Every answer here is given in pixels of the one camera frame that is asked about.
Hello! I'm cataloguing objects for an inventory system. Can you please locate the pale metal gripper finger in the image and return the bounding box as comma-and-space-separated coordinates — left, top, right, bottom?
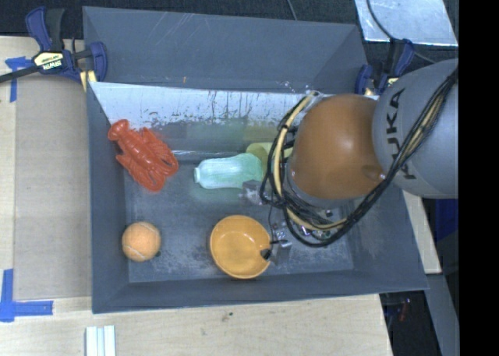
271, 228, 293, 266
241, 179, 264, 206

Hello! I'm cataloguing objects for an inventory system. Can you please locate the pale green toy cabbage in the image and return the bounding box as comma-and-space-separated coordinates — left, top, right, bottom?
193, 152, 265, 191

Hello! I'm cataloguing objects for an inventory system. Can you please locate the yellow-green round thing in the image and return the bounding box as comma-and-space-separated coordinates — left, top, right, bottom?
245, 142, 274, 169

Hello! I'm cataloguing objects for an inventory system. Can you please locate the orange bowl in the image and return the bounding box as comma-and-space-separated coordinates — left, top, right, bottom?
209, 213, 273, 280

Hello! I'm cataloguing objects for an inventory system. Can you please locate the grey metal bin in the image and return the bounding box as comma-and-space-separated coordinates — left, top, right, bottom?
81, 5, 430, 315

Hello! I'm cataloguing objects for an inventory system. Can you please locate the red toy lobster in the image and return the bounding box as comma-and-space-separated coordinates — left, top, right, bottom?
107, 118, 180, 193

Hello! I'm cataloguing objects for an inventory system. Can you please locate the orange tennis ball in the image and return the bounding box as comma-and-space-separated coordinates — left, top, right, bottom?
121, 220, 162, 263

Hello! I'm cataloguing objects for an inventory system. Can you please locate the black cylinder on white bracket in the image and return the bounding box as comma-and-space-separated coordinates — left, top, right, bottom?
260, 239, 281, 262

